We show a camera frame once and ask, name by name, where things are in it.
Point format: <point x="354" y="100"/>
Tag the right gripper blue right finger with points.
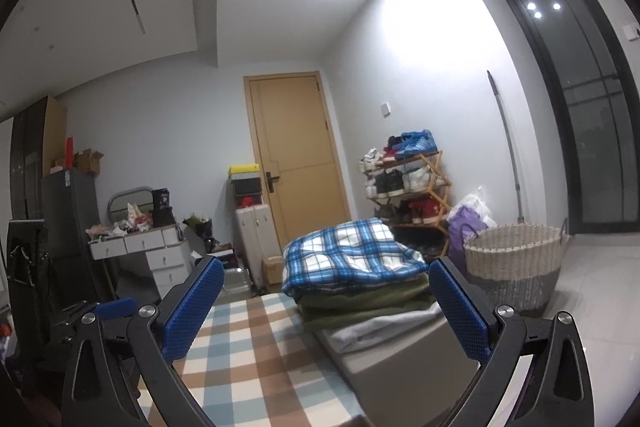
<point x="556" y="390"/>

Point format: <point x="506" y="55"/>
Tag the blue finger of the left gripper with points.
<point x="116" y="309"/>

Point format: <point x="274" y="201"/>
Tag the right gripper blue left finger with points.
<point x="112" y="361"/>

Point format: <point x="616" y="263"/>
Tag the blue plaid flannel shirt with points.
<point x="353" y="256"/>

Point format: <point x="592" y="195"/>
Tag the silver aluminium suitcase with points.
<point x="237" y="285"/>

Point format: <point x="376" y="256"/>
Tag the white desk with drawers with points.
<point x="145" y="264"/>

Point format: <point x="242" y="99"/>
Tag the grey padded bench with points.
<point x="411" y="380"/>

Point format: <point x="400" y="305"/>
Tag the woven laundry basket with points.
<point x="517" y="265"/>

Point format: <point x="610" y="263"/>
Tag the checked bed blanket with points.
<point x="254" y="364"/>

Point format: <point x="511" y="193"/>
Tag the cardboard box on floor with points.
<point x="272" y="268"/>

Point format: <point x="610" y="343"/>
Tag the purple bag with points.
<point x="465" y="223"/>

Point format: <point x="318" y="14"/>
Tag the white narrow cabinet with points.
<point x="259" y="239"/>

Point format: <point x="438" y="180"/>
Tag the white folded garment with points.
<point x="373" y="332"/>

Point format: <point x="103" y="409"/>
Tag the black refrigerator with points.
<point x="69" y="210"/>

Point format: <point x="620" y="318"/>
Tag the olive green folded jacket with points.
<point x="341" y="310"/>

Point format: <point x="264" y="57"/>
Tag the cardboard box on refrigerator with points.
<point x="88" y="161"/>

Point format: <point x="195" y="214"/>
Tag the stacked shoe boxes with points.
<point x="246" y="185"/>

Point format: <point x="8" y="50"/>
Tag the wooden shoe rack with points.
<point x="410" y="191"/>

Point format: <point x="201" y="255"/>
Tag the wooden door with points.
<point x="294" y="144"/>

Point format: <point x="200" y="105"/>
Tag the dark tall wardrobe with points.
<point x="37" y="141"/>

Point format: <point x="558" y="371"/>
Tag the black framed glass door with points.
<point x="595" y="104"/>

